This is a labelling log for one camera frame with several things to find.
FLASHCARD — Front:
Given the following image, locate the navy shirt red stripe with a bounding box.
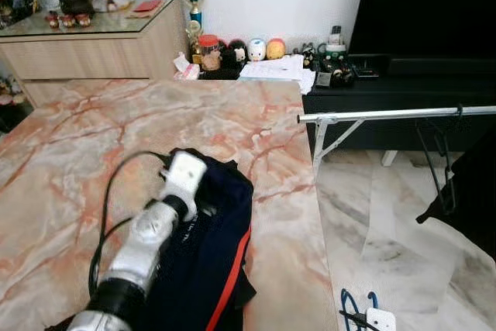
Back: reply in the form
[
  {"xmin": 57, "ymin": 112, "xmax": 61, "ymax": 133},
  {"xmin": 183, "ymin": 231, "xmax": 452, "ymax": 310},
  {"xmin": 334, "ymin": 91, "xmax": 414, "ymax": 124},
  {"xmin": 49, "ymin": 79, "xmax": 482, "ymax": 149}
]
[{"xmin": 46, "ymin": 147, "xmax": 257, "ymax": 331}]

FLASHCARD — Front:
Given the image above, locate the silver clothes rack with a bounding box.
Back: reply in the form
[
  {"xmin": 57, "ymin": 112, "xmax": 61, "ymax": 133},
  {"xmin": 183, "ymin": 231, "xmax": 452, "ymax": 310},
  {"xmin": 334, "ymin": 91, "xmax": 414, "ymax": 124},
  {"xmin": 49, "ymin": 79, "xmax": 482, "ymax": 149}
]
[{"xmin": 297, "ymin": 105, "xmax": 496, "ymax": 173}]

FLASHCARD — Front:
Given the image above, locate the black television console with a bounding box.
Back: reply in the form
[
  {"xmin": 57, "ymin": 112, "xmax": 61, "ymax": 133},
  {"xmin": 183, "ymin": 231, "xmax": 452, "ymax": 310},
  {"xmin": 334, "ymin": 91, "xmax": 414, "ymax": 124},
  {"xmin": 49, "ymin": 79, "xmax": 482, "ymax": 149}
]
[{"xmin": 200, "ymin": 53, "xmax": 496, "ymax": 153}]

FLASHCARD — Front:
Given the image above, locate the white paper stack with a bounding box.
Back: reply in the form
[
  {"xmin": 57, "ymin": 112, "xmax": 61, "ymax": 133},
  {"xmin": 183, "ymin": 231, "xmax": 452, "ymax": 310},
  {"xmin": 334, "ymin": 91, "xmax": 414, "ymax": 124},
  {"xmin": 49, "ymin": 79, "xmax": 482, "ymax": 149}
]
[{"xmin": 238, "ymin": 54, "xmax": 317, "ymax": 95}]

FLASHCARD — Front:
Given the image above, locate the green white bottle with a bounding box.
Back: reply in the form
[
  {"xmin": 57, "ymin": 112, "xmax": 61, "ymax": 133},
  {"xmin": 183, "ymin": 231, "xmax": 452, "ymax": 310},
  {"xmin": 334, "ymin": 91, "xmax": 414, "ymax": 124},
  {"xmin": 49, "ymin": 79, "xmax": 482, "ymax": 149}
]
[{"xmin": 320, "ymin": 26, "xmax": 350, "ymax": 57}]

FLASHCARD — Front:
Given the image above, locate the orange yellow round plush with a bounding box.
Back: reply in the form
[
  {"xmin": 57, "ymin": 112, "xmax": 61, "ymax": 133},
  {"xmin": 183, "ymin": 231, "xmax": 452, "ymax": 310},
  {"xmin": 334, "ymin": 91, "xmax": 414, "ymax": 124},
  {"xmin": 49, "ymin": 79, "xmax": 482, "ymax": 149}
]
[{"xmin": 266, "ymin": 37, "xmax": 287, "ymax": 61}]

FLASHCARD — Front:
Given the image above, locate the white round plush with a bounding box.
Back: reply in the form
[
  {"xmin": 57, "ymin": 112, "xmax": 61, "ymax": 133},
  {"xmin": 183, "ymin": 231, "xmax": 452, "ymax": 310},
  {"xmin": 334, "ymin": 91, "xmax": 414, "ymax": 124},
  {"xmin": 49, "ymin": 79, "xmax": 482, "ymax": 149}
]
[{"xmin": 247, "ymin": 38, "xmax": 267, "ymax": 62}]

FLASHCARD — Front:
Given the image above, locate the black mouse plush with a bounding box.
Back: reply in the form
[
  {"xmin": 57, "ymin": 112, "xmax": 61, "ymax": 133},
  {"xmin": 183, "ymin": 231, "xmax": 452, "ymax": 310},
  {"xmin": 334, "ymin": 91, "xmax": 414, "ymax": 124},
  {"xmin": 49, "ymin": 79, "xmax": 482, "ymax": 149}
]
[{"xmin": 223, "ymin": 38, "xmax": 249, "ymax": 67}]

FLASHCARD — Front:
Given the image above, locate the pink tissue packet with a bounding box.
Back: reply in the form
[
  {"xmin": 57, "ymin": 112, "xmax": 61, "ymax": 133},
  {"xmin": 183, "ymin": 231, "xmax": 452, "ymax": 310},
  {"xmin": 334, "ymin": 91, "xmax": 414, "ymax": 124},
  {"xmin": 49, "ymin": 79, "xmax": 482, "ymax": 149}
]
[{"xmin": 172, "ymin": 52, "xmax": 202, "ymax": 81}]

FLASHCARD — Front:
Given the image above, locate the red lid jar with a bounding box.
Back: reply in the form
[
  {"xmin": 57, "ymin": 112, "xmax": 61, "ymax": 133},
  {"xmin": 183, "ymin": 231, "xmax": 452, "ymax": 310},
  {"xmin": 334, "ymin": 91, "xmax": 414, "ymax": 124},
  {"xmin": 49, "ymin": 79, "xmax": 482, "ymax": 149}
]
[{"xmin": 197, "ymin": 34, "xmax": 222, "ymax": 73}]

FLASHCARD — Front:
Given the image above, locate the marble pattern folding table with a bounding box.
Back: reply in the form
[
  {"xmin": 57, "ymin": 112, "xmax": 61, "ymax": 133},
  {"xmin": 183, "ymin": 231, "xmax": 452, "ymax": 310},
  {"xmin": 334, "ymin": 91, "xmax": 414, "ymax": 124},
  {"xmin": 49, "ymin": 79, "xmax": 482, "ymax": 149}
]
[{"xmin": 0, "ymin": 78, "xmax": 339, "ymax": 331}]

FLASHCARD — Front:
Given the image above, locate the black flat television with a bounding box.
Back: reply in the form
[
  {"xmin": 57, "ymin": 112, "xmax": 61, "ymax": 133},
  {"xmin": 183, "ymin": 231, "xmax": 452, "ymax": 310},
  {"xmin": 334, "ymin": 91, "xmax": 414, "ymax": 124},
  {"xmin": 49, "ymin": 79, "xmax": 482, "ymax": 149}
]
[{"xmin": 348, "ymin": 0, "xmax": 496, "ymax": 60}]

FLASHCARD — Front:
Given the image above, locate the light wood sideboard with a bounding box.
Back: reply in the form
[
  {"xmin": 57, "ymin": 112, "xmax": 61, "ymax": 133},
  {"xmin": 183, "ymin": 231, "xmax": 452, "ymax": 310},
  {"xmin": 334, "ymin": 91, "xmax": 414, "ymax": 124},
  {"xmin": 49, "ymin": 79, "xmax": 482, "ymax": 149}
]
[{"xmin": 0, "ymin": 0, "xmax": 191, "ymax": 107}]

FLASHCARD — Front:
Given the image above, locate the red packet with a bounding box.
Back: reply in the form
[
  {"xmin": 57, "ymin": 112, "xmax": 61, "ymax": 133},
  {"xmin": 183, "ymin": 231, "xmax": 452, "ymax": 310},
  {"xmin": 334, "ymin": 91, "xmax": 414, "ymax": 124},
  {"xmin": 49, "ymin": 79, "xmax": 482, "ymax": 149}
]
[{"xmin": 130, "ymin": 0, "xmax": 165, "ymax": 14}]

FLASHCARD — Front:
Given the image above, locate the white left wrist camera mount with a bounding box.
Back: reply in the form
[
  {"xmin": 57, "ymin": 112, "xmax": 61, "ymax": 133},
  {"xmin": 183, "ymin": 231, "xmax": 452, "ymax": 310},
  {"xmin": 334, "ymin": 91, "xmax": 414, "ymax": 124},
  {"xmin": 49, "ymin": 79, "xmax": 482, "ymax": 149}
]
[{"xmin": 158, "ymin": 150, "xmax": 208, "ymax": 202}]

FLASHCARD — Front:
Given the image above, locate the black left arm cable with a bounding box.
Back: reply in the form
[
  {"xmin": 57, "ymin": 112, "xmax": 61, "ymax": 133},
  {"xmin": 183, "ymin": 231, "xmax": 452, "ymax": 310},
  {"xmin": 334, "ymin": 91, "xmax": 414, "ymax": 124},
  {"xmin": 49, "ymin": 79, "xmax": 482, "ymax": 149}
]
[{"xmin": 88, "ymin": 150, "xmax": 173, "ymax": 301}]

